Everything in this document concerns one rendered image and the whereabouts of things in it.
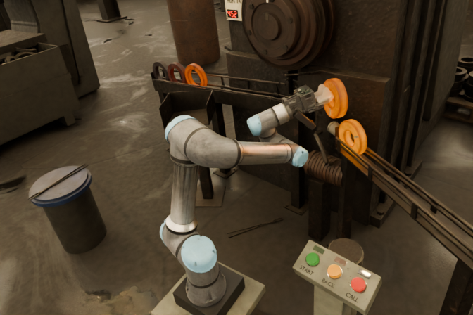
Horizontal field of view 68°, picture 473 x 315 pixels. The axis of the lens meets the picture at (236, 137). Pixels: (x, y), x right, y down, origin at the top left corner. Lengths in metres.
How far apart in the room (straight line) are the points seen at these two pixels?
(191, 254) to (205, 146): 0.40
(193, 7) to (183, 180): 3.47
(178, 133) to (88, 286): 1.22
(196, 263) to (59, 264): 1.21
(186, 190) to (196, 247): 0.20
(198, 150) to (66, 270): 1.40
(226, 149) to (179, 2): 3.58
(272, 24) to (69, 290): 1.66
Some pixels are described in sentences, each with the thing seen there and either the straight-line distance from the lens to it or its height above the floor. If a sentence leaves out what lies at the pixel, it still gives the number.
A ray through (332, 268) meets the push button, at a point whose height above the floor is 0.61.
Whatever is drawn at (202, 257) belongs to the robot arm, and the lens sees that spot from 1.25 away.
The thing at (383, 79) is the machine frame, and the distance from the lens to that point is 1.71.
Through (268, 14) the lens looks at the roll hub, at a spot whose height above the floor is 1.17.
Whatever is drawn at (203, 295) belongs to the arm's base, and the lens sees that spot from 1.37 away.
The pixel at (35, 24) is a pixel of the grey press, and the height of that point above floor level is 0.88.
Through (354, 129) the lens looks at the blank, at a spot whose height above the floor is 0.76.
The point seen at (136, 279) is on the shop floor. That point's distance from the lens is 2.04.
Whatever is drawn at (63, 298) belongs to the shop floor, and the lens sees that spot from 2.14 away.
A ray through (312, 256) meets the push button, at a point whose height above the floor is 0.61.
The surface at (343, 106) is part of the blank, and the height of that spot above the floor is 0.90.
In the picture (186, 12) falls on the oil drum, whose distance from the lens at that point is 4.51.
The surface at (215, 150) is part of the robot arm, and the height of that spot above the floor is 0.96.
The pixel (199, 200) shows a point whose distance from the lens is 2.35.
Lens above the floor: 1.52
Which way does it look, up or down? 31 degrees down
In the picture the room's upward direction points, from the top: 7 degrees counter-clockwise
